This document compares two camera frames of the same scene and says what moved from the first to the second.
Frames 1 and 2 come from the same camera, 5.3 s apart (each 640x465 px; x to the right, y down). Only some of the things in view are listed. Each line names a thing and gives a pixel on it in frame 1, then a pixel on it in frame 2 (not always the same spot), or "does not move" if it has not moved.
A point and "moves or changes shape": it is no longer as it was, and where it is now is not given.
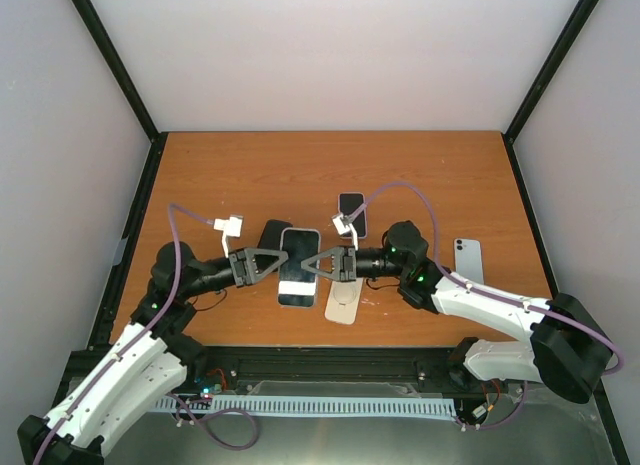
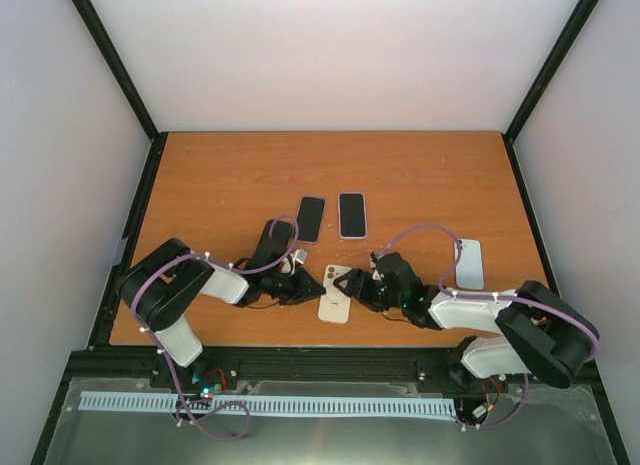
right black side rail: (538, 233) does not move
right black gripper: (342, 257) -> (359, 293)
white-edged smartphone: (349, 203) does not move
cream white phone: (342, 301) moves or changes shape
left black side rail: (110, 308) does not move
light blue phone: (468, 256) does not move
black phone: (296, 283) moves or changes shape
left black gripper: (248, 264) -> (301, 292)
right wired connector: (482, 410) does not move
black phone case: (272, 233) does not move
